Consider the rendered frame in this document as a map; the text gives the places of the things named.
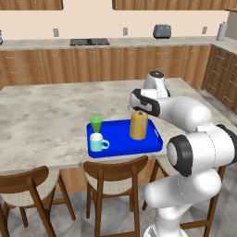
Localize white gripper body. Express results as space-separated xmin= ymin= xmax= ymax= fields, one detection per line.
xmin=128 ymin=88 xmax=146 ymax=114

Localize yellow pitcher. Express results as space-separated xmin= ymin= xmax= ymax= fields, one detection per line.
xmin=129 ymin=110 xmax=150 ymax=142

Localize blue tray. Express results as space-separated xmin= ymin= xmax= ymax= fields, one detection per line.
xmin=86 ymin=118 xmax=164 ymax=159

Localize green cup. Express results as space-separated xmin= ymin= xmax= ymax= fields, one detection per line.
xmin=89 ymin=115 xmax=105 ymax=134

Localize teal mug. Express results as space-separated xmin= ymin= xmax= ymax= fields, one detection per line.
xmin=89 ymin=132 xmax=111 ymax=153

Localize wooden base cupboards long run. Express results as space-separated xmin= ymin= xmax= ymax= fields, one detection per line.
xmin=0 ymin=44 xmax=213 ymax=91

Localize grey toaster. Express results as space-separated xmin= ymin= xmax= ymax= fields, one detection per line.
xmin=153 ymin=24 xmax=172 ymax=40

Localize black hob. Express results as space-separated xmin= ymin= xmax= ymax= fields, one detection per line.
xmin=69 ymin=37 xmax=111 ymax=47

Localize wooden base cupboards side run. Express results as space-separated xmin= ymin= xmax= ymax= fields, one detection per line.
xmin=202 ymin=44 xmax=237 ymax=115

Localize grey paper towel roll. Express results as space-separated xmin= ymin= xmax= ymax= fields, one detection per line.
xmin=216 ymin=21 xmax=229 ymax=42

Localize wooden wall cupboards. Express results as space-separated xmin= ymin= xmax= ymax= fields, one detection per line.
xmin=111 ymin=0 xmax=237 ymax=12
xmin=0 ymin=0 xmax=65 ymax=11

